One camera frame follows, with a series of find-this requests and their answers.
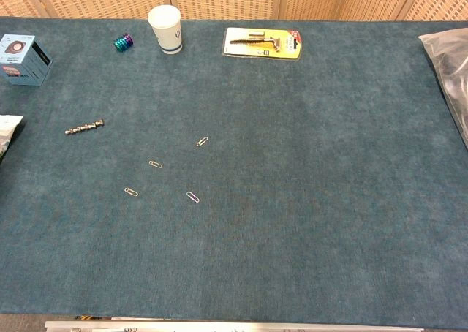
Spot white snack bag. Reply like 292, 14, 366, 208
0, 115, 24, 157

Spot white paper cup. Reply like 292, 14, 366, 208
147, 4, 184, 55

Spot iridescent stacked metal rings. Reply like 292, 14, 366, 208
113, 33, 135, 51

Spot yellow razor blister pack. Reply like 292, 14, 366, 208
222, 26, 303, 59

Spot teal table cloth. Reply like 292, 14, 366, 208
0, 16, 468, 328

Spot grey plastic bag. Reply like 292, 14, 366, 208
418, 27, 468, 150

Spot light blue product box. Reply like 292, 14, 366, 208
0, 34, 53, 87

